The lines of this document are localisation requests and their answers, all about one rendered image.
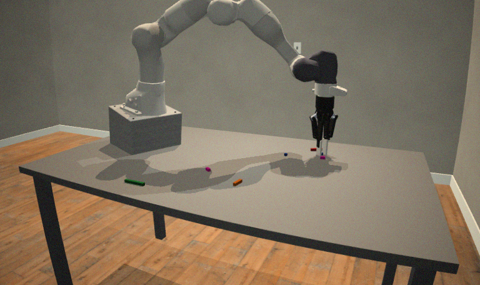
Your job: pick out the green rod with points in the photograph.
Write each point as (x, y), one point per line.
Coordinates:
(134, 182)

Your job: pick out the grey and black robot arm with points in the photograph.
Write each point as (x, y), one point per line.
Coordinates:
(148, 39)

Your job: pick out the orange rod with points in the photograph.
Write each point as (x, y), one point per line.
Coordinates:
(237, 182)

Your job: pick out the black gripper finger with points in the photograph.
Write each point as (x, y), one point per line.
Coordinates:
(328, 131)
(317, 131)

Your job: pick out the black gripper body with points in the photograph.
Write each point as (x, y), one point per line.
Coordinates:
(324, 105)

